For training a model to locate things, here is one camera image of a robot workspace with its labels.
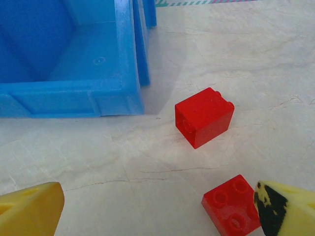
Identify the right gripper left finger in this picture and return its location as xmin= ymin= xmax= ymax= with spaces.
xmin=0 ymin=181 xmax=65 ymax=236

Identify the blue plastic bin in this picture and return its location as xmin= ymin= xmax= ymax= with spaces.
xmin=0 ymin=0 xmax=158 ymax=119

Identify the red two-by-two lego brick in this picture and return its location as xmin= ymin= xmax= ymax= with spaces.
xmin=174 ymin=87 xmax=235 ymax=149
xmin=201 ymin=174 xmax=262 ymax=233

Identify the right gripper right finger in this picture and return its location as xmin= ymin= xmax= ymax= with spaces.
xmin=252 ymin=180 xmax=315 ymax=236

